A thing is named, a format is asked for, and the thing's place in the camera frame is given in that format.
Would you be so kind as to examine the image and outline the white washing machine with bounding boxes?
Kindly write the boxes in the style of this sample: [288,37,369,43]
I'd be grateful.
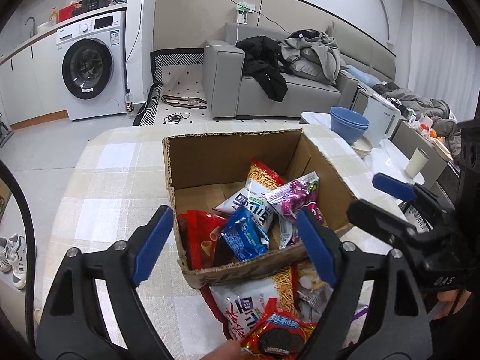
[56,10,127,121]

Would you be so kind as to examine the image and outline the purple snack bag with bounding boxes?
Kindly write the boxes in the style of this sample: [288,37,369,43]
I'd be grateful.
[264,172,326,249]

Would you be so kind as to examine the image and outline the brown cardboard box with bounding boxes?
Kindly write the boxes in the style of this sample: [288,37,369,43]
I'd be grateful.
[163,129,356,289]

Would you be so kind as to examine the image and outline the grey jacket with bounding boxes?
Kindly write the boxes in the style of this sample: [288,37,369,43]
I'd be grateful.
[281,28,346,86]

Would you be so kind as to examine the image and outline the beige shallow dish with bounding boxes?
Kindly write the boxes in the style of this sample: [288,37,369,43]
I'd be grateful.
[351,136,373,158]

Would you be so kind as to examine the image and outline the blue cookie pack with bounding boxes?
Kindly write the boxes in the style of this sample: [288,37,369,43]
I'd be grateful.
[220,205,269,262]

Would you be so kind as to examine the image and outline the black jacket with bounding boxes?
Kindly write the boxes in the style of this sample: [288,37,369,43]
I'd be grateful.
[236,35,288,102]

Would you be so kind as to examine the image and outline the grey sofa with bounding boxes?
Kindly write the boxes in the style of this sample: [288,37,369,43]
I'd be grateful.
[202,21,396,119]

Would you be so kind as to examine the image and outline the white noodle snack bag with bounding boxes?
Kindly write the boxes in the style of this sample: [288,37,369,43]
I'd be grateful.
[200,264,298,341]
[215,159,285,233]

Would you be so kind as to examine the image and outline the white sneakers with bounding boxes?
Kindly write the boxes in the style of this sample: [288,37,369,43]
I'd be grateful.
[0,233,28,290]

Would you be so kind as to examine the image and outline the black white patterned rug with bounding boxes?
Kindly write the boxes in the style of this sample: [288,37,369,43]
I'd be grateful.
[133,48,208,126]

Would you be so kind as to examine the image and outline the person's left hand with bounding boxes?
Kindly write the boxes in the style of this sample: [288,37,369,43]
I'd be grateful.
[201,340,242,360]

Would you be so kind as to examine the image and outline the white cup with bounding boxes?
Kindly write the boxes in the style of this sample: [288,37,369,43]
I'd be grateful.
[405,148,429,179]

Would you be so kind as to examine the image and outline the red chip bag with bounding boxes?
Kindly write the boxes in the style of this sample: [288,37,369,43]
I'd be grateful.
[177,210,228,271]

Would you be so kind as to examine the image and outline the red Oreo cookie pack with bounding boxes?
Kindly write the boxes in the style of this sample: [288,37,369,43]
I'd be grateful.
[240,298,317,359]

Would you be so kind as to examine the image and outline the white electric kettle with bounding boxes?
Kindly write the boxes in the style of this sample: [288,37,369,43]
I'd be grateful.
[363,93,401,148]

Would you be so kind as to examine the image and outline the blue bowl stack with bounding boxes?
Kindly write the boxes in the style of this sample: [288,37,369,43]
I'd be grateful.
[329,106,369,144]

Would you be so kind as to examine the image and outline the cracker sandwich pack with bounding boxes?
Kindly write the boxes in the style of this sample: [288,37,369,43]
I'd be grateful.
[297,260,333,323]

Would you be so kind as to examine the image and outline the person's right hand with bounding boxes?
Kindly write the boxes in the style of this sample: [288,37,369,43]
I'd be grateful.
[434,289,471,320]

